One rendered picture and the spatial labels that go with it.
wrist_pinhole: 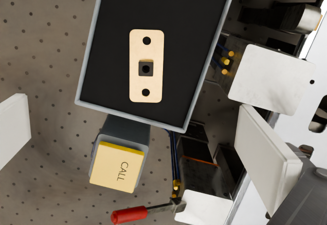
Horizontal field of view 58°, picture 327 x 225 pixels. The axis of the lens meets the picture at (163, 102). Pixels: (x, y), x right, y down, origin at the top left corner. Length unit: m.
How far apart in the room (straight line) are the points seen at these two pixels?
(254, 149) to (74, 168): 0.84
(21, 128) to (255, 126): 0.13
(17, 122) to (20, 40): 0.71
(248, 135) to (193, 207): 0.40
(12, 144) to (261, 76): 0.32
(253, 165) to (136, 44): 0.22
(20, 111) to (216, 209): 0.44
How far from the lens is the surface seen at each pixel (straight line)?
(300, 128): 0.60
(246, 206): 0.65
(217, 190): 0.57
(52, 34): 0.85
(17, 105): 0.18
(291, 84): 0.44
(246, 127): 0.17
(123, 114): 0.36
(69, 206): 1.05
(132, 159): 0.39
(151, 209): 0.51
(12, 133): 0.18
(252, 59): 0.41
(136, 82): 0.35
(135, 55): 0.34
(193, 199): 0.55
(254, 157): 0.16
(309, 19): 0.43
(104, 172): 0.40
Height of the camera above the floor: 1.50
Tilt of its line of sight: 72 degrees down
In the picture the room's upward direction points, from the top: 178 degrees clockwise
